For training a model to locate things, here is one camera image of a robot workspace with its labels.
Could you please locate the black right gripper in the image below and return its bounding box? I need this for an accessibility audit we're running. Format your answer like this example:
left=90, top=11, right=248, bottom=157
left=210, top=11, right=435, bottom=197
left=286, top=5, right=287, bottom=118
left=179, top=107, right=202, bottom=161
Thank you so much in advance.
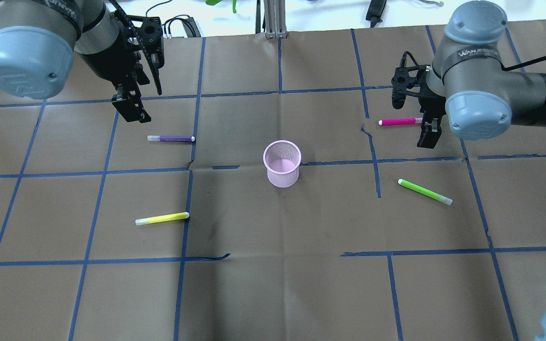
left=391, top=52, right=446, bottom=149

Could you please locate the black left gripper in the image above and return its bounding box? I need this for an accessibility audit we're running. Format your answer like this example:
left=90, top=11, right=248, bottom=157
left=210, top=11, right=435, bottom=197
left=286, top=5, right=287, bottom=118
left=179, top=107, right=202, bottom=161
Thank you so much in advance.
left=83, top=12, right=164, bottom=123

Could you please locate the pink marker pen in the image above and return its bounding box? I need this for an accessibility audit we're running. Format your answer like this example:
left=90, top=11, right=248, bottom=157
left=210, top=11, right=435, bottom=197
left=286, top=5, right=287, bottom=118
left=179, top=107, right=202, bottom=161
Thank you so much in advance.
left=378, top=118, right=422, bottom=126

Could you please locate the purple marker pen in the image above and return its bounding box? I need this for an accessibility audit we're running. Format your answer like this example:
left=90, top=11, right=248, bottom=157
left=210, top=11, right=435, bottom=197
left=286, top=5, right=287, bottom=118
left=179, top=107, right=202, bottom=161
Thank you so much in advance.
left=147, top=135, right=196, bottom=143

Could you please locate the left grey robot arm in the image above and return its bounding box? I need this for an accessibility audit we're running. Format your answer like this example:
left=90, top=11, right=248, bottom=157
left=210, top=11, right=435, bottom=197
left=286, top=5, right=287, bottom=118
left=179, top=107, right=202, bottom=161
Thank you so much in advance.
left=0, top=0, right=165, bottom=123

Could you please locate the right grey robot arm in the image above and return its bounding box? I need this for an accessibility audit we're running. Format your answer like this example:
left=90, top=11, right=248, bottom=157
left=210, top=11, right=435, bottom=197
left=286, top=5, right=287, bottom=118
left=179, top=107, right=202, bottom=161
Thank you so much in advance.
left=391, top=0, right=546, bottom=149

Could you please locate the pink mesh cup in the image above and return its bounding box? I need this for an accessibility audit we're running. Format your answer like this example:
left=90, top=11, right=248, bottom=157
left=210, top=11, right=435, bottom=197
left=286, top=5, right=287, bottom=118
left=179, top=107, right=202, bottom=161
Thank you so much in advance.
left=263, top=140, right=302, bottom=188

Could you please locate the green marker pen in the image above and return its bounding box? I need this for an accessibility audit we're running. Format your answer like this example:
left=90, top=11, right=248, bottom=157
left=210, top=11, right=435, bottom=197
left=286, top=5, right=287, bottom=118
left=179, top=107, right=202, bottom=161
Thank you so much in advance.
left=397, top=179, right=453, bottom=206

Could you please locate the green plastic clamp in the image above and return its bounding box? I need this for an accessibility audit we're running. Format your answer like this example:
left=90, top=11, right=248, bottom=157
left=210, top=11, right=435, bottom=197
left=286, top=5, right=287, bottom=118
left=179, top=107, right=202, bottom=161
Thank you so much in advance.
left=204, top=0, right=237, bottom=14

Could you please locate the yellow marker pen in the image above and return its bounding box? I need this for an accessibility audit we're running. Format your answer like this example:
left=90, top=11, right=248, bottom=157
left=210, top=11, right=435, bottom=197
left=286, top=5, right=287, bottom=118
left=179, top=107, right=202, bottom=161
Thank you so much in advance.
left=135, top=212, right=190, bottom=226

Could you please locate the black power adapter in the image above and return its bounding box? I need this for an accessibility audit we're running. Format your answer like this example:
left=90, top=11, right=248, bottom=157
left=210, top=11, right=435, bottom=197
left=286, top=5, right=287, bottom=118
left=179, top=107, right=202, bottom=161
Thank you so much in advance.
left=365, top=0, right=387, bottom=28

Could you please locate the aluminium frame post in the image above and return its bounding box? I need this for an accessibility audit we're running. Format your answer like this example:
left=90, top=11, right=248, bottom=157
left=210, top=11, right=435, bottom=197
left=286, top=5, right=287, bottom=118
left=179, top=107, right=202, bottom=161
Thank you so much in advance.
left=261, top=0, right=288, bottom=39

